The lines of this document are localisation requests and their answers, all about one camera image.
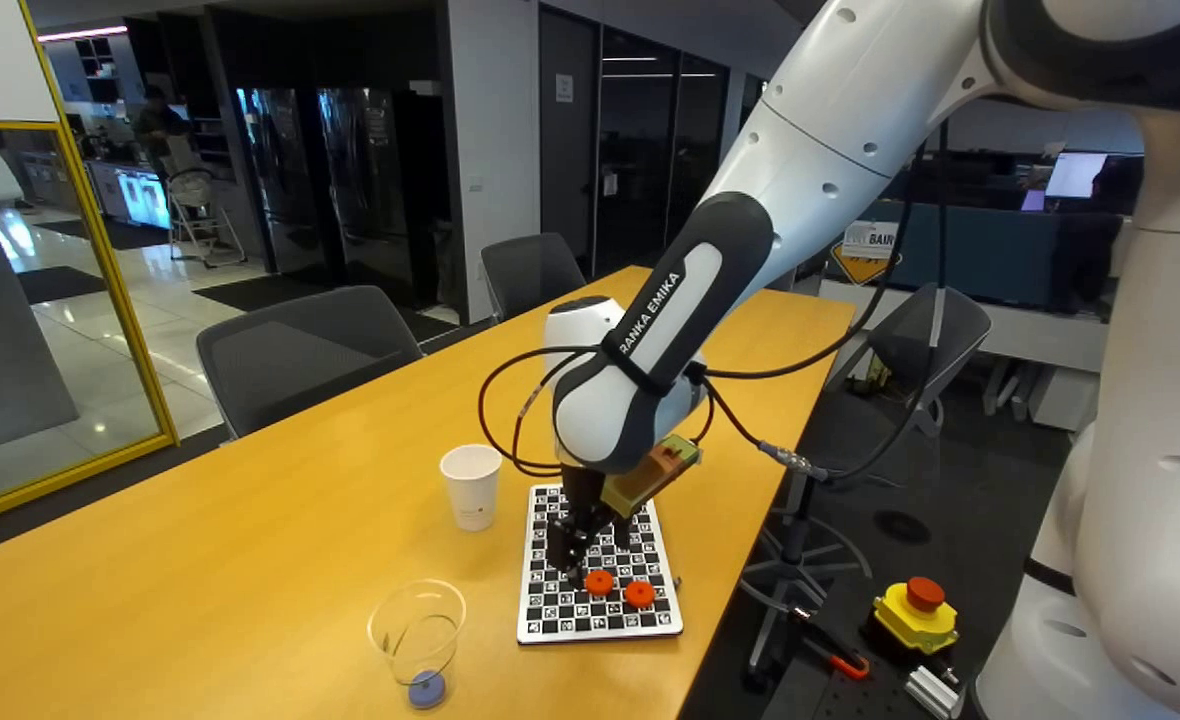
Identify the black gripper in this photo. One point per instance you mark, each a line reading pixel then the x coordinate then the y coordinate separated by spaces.
pixel 582 520

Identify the orange disc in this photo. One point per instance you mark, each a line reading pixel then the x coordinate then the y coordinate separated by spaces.
pixel 599 582
pixel 637 593

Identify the blue disc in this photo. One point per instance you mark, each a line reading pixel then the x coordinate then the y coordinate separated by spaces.
pixel 427 689

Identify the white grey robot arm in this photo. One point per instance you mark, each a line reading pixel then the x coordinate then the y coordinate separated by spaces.
pixel 1093 628

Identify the white paper cup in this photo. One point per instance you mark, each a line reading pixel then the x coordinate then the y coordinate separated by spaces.
pixel 468 476

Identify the checkered marker calibration board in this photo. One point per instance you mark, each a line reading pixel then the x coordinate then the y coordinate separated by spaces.
pixel 557 610

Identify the grey chair right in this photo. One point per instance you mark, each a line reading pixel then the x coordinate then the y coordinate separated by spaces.
pixel 528 271

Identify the grey chair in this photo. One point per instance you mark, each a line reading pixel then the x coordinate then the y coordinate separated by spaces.
pixel 528 271
pixel 296 352

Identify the right orange black clamp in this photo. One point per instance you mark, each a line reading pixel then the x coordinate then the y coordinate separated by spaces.
pixel 837 658

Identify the yellow emergency stop button box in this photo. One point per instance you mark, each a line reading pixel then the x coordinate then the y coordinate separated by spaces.
pixel 916 613

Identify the grey chair middle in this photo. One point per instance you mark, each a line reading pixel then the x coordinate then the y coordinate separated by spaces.
pixel 296 352

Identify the aluminium extrusion rail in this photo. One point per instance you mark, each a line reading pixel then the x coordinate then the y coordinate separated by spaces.
pixel 940 700

